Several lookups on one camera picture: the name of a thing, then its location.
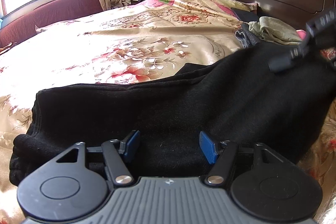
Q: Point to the floral satin bedspread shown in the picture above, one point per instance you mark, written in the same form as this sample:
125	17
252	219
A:
133	44

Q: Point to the grey jeans garment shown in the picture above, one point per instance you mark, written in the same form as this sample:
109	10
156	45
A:
246	38

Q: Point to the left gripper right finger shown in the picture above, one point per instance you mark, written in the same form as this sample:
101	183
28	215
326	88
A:
223	155

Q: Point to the olive green garment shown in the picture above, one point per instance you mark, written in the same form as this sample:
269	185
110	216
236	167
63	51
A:
274	30

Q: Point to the maroon upholstered bench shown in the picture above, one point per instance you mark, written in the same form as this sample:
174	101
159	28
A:
23	27

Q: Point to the black pants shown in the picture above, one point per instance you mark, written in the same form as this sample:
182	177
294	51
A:
237	98

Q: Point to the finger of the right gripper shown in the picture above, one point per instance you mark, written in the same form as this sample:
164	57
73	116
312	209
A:
289	59

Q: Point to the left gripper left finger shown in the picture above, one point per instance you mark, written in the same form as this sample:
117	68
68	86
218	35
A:
114	153

